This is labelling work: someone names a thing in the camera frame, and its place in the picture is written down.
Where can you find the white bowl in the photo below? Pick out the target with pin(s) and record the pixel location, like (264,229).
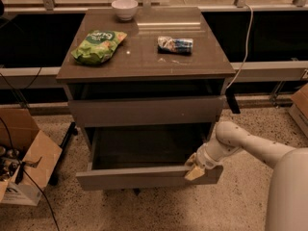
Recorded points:
(125,9)

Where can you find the black stand leg right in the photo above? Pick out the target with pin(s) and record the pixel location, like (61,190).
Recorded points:
(232,102)

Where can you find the cardboard box on right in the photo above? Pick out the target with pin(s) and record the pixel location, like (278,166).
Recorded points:
(299,109)

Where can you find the green snack bag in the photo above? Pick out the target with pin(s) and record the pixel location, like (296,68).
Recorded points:
(98,47)

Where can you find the grey top drawer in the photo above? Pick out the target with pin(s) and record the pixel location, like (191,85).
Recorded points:
(146,111)

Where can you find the grey drawer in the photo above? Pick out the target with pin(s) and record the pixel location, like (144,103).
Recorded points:
(136,157)
(146,111)

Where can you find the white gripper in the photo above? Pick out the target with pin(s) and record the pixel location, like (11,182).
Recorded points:
(203,159)

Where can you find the crumpled blue silver packet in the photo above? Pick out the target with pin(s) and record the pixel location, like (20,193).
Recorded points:
(175,45)

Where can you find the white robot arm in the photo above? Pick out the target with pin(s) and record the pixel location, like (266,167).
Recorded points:
(287,208)

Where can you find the cardboard box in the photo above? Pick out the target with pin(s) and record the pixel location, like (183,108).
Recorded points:
(299,109)
(19,131)

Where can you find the black stand leg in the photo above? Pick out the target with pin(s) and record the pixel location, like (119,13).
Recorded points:
(232,102)
(71,131)

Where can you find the grey drawer cabinet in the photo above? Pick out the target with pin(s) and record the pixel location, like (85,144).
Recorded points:
(138,69)

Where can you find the metal parts in box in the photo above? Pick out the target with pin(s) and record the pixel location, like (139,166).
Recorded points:
(10,164)

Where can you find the cardboard box on left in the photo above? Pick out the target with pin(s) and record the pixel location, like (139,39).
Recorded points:
(19,131)

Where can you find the black stand leg left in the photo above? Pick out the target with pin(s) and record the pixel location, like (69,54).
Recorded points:
(71,131)

